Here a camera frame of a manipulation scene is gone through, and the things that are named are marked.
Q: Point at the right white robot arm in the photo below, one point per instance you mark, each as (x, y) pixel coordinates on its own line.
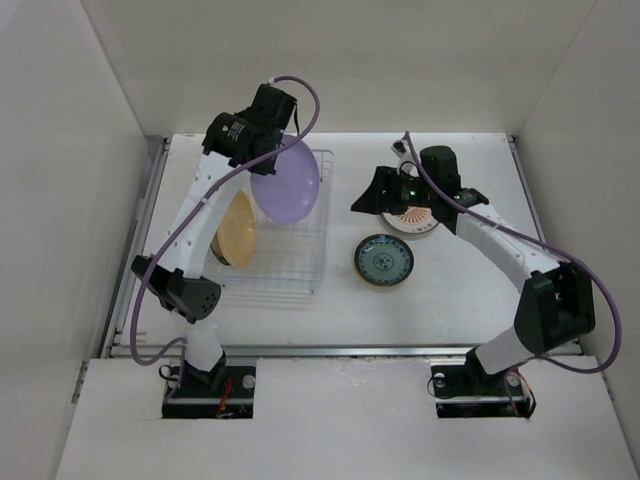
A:
(556, 303)

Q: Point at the aluminium table front rail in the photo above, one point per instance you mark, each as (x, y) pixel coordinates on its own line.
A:
(326, 351)

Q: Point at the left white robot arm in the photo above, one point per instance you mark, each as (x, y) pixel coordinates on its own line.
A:
(235, 147)

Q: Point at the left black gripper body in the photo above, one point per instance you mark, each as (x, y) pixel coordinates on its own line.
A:
(266, 168)

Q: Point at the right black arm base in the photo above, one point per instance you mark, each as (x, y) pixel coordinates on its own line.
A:
(507, 395)

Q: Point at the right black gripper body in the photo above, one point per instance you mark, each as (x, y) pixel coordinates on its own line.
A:
(412, 192)

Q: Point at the beige orange plate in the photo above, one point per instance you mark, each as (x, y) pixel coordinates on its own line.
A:
(236, 234)

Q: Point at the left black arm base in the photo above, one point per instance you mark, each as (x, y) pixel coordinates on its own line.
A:
(225, 393)

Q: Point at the white wire dish rack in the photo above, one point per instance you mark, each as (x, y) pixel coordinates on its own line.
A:
(287, 259)

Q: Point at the dark green rimmed plate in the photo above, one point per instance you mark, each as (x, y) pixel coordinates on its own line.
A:
(383, 260)

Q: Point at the plain purple plate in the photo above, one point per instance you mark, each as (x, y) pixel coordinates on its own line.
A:
(289, 195)

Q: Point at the purple rimmed patterned plate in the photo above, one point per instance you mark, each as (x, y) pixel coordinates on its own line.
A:
(415, 221)

